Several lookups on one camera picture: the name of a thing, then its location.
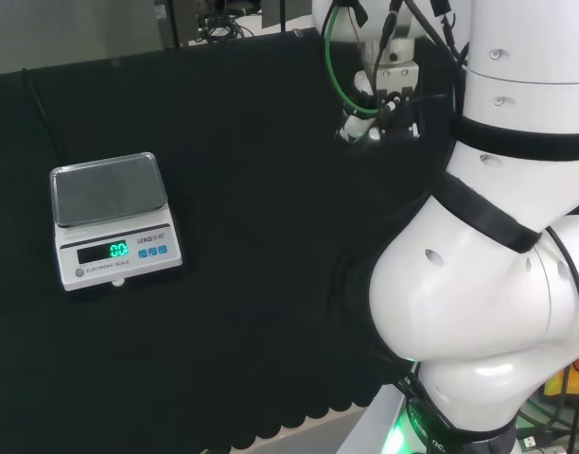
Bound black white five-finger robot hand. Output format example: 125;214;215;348
335;62;424;148

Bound white electronic balance steel pan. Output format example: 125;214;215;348
49;151;184;293

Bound black bench cloth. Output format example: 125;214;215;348
0;31;464;454

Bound black cable with plug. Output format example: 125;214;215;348
372;0;407;98

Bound green cable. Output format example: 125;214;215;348
324;3;381;117

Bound tangled background cables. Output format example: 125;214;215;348
197;0;260;44

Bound black balance power cable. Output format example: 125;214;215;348
22;67;70;166

